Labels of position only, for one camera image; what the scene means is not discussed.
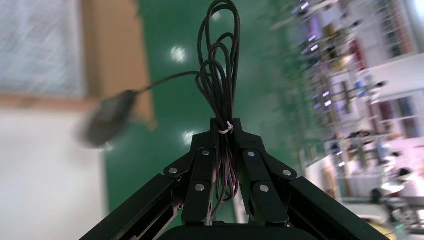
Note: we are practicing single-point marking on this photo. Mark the printed white paper sheet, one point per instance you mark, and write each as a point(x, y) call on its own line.
point(39, 46)

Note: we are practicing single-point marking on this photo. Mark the brown cardboard box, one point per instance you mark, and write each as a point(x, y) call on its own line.
point(112, 49)

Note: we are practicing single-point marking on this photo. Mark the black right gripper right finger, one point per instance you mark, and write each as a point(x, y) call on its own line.
point(261, 185)

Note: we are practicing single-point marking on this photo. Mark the white twist tie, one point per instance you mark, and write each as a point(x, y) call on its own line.
point(228, 127)

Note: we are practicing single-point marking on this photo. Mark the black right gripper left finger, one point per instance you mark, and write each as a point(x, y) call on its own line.
point(202, 185)

